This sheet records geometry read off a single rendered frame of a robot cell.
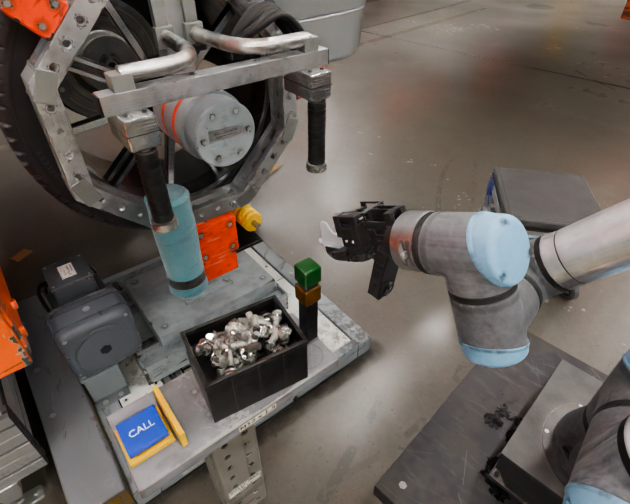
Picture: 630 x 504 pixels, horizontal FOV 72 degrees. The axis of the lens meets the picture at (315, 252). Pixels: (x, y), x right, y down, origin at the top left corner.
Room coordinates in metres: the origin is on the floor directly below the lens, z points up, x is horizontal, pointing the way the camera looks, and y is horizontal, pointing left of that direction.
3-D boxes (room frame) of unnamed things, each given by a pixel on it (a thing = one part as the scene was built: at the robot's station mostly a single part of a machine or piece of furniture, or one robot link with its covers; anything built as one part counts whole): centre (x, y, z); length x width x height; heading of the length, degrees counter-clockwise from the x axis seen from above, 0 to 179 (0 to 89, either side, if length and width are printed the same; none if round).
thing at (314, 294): (0.62, 0.01, 0.59); 0.04 x 0.04 x 0.04; 38
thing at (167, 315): (1.04, 0.38, 0.32); 0.40 x 0.30 x 0.28; 128
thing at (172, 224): (0.62, 0.26, 0.83); 0.04 x 0.04 x 0.16
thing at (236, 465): (0.48, 0.19, 0.21); 0.10 x 0.10 x 0.42; 38
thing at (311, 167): (0.83, 0.00, 0.83); 0.04 x 0.04 x 0.16
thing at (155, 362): (1.03, 0.40, 0.13); 0.50 x 0.36 x 0.10; 128
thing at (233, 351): (0.52, 0.13, 0.51); 0.20 x 0.14 x 0.13; 120
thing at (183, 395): (0.50, 0.17, 0.44); 0.43 x 0.17 x 0.03; 128
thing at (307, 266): (0.62, 0.01, 0.64); 0.04 x 0.04 x 0.04; 38
